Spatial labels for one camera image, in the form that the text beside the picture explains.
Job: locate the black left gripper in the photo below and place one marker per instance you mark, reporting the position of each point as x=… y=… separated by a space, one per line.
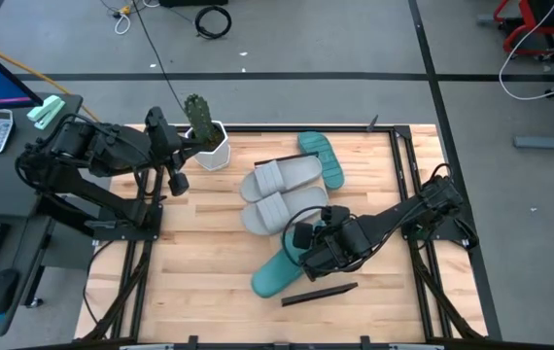
x=160 y=136

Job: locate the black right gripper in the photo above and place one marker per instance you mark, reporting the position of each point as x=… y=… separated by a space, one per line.
x=340 y=243

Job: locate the wooden shelf with black frame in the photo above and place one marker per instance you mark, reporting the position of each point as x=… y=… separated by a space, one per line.
x=321 y=294

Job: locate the teal rubber slide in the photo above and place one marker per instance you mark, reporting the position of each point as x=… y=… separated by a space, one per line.
x=323 y=160
x=272 y=277

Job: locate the grey rubber slide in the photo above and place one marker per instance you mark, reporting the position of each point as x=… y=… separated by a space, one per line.
x=306 y=199
x=301 y=170

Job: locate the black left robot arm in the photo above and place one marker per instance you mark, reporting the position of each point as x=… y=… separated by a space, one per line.
x=92 y=194

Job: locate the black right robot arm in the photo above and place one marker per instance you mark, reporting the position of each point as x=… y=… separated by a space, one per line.
x=403 y=214

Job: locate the green cactus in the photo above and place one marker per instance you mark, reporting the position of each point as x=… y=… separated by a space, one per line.
x=201 y=116

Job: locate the mint green stapler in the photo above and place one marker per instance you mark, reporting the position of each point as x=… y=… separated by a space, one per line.
x=46 y=111

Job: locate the black computer mouse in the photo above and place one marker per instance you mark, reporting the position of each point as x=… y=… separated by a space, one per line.
x=2 y=291

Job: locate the grey desk foot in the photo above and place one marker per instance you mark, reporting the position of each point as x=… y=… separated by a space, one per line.
x=549 y=142

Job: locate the red and black cart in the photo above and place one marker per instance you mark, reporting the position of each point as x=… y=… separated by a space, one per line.
x=515 y=34

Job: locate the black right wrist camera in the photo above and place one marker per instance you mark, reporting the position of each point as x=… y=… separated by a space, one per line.
x=302 y=235

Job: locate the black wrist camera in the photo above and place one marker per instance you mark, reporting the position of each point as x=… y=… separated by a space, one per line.
x=178 y=184
x=302 y=235

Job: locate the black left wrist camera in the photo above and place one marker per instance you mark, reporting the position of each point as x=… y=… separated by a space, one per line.
x=178 y=184

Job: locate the black aluminium table frame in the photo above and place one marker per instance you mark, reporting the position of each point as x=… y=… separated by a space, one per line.
x=257 y=129

